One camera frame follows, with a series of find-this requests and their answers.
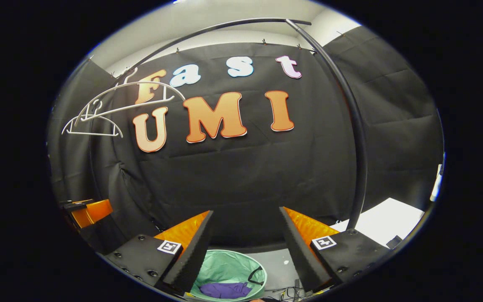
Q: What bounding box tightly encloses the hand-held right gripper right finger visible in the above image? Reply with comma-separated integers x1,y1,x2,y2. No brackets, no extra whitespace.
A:
278,206,393,294

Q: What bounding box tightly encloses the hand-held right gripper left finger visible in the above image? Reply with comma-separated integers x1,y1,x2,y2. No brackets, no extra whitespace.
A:
104,210,215,296

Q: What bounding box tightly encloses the green laundry hamper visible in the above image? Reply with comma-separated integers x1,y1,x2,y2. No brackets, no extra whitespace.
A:
189,250,268,302

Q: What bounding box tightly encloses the purple corduroy jacket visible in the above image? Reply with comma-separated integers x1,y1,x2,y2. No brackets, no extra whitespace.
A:
200,282,252,299

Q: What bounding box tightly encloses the white plastic clothes hanger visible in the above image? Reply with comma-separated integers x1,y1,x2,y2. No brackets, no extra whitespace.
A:
61,99,124,138
75,67,186,123

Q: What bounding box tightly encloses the black metal clothes rack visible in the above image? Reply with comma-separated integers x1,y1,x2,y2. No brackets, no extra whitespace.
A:
88,18,369,235

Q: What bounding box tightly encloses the black backdrop cloth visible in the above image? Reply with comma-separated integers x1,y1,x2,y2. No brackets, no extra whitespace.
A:
48,26,444,252

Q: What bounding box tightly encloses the white flat board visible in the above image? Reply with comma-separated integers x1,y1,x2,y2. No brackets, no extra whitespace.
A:
332,198,426,249

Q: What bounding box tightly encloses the black cable bundle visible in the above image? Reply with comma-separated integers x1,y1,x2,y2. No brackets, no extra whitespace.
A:
267,279,307,302

